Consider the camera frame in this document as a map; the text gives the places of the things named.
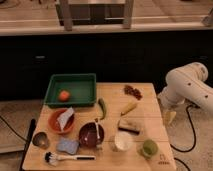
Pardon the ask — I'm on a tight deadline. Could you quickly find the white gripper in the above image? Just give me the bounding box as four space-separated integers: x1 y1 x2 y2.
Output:
157 93 176 125

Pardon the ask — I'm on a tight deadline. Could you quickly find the yellow banana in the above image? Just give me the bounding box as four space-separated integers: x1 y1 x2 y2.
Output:
121 102 137 116

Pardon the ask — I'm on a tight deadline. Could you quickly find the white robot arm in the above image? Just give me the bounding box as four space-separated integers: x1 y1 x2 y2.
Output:
157 62 213 125

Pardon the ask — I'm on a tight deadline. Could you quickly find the green plastic tray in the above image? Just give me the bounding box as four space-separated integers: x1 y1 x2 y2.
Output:
44 73 96 108

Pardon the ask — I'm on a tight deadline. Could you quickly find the green cup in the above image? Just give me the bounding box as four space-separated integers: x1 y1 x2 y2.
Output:
140 139 158 159

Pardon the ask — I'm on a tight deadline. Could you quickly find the brown block eraser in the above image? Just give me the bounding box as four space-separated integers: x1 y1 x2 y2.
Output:
118 120 141 135

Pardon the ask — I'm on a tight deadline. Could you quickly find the white cup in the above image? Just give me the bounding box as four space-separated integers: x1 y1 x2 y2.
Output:
114 131 133 151

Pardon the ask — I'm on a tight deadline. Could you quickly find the green chili pepper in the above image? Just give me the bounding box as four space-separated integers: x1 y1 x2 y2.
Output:
98 98 107 120

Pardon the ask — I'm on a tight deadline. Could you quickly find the dark red bowl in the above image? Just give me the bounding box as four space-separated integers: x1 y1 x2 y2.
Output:
79 122 104 148

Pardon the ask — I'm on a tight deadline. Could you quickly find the blue sponge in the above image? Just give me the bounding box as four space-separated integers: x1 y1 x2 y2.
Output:
56 137 79 155

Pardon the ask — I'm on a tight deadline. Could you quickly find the white crumpled paper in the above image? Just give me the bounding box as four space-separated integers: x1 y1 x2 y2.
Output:
57 107 74 130

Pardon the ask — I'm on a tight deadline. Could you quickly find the orange tomato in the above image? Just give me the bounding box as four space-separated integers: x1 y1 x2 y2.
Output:
58 90 70 102

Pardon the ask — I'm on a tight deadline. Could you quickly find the orange bowl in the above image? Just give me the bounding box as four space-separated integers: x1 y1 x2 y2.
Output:
48 108 75 134

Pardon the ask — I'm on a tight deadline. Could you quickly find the white dish brush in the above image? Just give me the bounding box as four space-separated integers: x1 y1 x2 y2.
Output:
44 152 96 166

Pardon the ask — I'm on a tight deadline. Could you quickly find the metal cup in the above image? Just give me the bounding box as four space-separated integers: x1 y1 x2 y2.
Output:
32 132 49 149

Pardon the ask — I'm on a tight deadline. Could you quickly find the black cable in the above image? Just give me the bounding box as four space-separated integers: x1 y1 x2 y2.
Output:
170 104 198 171

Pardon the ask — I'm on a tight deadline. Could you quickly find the wooden stool frame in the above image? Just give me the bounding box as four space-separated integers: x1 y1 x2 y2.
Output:
55 0 134 31

